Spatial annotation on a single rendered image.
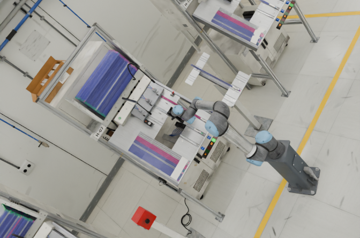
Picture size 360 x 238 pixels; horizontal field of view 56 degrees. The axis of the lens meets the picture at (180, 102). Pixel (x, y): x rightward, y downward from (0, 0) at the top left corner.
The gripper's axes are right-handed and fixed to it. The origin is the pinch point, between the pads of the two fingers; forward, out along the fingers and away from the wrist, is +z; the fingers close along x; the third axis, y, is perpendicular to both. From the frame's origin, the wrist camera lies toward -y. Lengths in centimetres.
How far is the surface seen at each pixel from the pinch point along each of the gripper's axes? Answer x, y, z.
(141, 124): 20.0, 20.5, 5.7
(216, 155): 0, -62, 50
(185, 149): 19.7, -23.2, -4.4
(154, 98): -4.5, 23.3, 0.1
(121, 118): 25.3, 37.1, 1.3
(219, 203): 40, -86, 42
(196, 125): -4.2, -21.0, -3.9
